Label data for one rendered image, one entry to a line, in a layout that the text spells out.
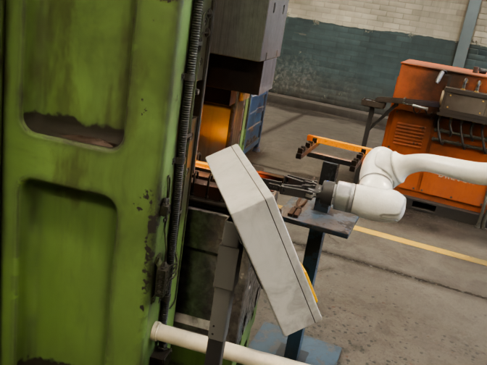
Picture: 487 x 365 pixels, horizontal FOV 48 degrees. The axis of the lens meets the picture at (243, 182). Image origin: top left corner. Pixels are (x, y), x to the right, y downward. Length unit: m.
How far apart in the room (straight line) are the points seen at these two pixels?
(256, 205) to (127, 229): 0.53
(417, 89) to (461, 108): 0.42
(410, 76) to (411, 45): 4.05
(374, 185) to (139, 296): 0.75
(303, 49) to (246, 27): 7.87
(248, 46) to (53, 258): 0.78
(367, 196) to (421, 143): 3.44
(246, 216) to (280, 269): 0.12
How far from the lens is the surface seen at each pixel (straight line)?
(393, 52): 9.06
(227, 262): 1.14
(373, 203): 1.62
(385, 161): 1.73
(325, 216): 2.22
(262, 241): 0.95
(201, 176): 1.66
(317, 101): 9.31
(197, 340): 1.52
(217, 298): 1.18
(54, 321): 1.69
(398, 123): 5.02
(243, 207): 0.92
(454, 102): 4.84
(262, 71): 1.51
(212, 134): 1.94
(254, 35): 1.46
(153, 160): 1.30
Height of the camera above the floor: 1.49
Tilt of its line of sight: 18 degrees down
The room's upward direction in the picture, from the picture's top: 9 degrees clockwise
